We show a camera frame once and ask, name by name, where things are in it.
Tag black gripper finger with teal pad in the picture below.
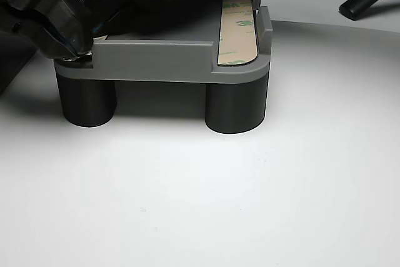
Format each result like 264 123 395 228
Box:
12 10 78 61
32 0 95 58
81 0 138 37

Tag tan tape strip green logo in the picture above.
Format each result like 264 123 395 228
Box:
216 0 261 66

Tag gray plastic fixture dark legs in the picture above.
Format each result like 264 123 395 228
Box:
53 0 274 135

